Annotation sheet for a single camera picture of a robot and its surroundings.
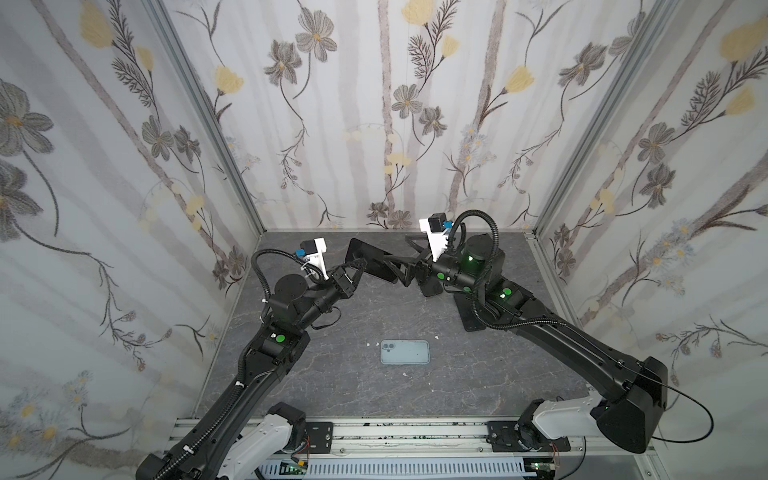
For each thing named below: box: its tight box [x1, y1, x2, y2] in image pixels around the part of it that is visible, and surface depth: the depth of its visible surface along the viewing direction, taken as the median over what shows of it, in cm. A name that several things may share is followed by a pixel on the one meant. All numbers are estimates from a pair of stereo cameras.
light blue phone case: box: [380, 340, 431, 365], surface depth 91 cm
